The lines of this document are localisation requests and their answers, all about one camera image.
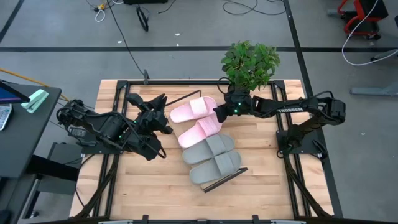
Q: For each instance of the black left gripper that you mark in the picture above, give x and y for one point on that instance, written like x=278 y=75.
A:
x=150 y=118

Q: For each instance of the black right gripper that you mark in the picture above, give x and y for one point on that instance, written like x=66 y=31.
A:
x=241 y=105

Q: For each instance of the pink rubber slide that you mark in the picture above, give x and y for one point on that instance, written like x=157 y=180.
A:
x=192 y=109
x=199 y=130

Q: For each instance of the grey rubber slide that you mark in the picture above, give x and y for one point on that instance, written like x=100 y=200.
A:
x=217 y=168
x=208 y=149

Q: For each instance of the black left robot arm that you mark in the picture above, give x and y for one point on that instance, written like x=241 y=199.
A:
x=109 y=127

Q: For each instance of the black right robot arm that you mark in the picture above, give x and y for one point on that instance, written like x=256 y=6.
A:
x=289 y=109

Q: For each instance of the green potted plant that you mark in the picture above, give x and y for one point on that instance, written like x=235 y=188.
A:
x=248 y=62

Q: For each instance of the grey box under desk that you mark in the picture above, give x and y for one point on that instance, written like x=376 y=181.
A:
x=66 y=152

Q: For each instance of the black box on floor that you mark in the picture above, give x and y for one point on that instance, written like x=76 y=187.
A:
x=146 y=2

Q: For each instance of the mint green stapler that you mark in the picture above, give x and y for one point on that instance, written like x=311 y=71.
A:
x=34 y=101

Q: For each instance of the black desk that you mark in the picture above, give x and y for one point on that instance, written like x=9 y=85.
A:
x=25 y=140

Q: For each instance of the grey desk leg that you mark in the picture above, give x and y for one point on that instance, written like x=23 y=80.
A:
x=373 y=91

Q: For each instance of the black tablet screen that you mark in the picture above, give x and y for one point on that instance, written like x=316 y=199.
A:
x=9 y=95

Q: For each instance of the red and black chair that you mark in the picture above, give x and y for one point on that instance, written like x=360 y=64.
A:
x=351 y=23

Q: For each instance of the white keypad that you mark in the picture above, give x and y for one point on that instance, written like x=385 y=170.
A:
x=4 y=115

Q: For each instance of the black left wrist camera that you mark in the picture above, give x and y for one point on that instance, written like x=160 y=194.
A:
x=135 y=99

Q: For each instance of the black aluminium table frame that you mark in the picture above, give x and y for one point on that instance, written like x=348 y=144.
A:
x=199 y=82

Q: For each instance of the wooden shelf with black frame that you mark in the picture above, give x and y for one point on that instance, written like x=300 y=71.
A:
x=226 y=179

